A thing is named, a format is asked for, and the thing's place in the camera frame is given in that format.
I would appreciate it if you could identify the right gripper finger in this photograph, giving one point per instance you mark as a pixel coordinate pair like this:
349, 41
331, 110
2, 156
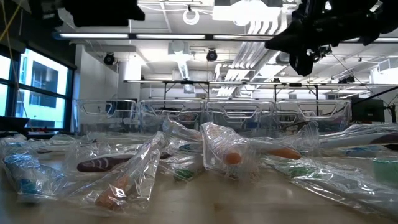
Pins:
287, 39

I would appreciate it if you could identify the purple white toothbrush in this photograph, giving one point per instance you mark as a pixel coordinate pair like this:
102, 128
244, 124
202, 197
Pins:
99, 164
357, 140

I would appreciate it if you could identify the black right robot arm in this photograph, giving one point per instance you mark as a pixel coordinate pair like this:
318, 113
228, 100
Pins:
391, 15

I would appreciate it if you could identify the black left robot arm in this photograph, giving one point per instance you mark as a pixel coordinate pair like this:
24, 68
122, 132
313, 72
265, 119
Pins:
43, 7

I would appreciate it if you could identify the white ceiling pipe bundle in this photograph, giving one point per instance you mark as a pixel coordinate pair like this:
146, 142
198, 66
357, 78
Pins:
248, 53

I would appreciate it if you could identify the black ceiling spotlight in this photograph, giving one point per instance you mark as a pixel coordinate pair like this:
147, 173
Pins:
211, 55
109, 58

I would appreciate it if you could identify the clear plastic bin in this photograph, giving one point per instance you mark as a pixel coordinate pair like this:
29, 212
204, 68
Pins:
239, 104
314, 103
171, 103
105, 102

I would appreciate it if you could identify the long overhead light bar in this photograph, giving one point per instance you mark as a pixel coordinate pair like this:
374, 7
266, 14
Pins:
171, 36

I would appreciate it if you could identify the large window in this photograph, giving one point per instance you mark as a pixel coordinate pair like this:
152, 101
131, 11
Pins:
43, 77

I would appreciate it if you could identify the black computer monitor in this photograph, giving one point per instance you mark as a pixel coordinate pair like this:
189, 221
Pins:
370, 110

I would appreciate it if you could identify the silver ventilation duct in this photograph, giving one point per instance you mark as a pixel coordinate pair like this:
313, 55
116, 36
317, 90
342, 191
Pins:
283, 58

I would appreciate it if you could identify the white ceiling duct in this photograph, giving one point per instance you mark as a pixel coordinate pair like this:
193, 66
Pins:
183, 68

